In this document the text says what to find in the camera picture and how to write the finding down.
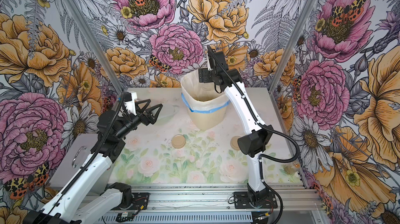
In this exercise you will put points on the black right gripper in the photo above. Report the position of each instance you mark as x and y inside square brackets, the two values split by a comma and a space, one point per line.
[203, 75]

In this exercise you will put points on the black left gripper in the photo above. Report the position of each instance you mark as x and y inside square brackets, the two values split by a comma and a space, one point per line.
[151, 119]

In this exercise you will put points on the beige jar lid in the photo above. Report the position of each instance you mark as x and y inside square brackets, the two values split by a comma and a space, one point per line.
[234, 143]
[178, 141]

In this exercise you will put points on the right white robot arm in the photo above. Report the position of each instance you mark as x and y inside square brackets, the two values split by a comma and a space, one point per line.
[257, 134]

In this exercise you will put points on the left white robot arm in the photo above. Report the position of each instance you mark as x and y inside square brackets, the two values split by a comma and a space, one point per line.
[64, 207]

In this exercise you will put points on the beige trash bin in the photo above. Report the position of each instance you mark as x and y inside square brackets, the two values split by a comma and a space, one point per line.
[207, 118]

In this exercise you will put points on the silver metal case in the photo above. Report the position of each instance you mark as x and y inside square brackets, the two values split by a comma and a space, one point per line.
[73, 160]

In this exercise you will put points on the small glass spice bottle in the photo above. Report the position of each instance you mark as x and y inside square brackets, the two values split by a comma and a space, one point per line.
[292, 168]

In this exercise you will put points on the aluminium corner post left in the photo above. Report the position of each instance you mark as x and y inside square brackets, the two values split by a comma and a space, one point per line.
[82, 23]

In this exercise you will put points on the aluminium corner post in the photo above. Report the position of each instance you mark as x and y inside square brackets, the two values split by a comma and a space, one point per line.
[82, 23]
[295, 34]

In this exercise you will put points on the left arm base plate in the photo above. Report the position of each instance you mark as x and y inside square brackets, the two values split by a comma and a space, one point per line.
[139, 201]

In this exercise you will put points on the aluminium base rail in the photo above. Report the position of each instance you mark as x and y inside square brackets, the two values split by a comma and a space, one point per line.
[217, 204]

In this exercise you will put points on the aluminium corner post right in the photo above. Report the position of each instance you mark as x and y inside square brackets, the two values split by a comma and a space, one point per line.
[295, 34]

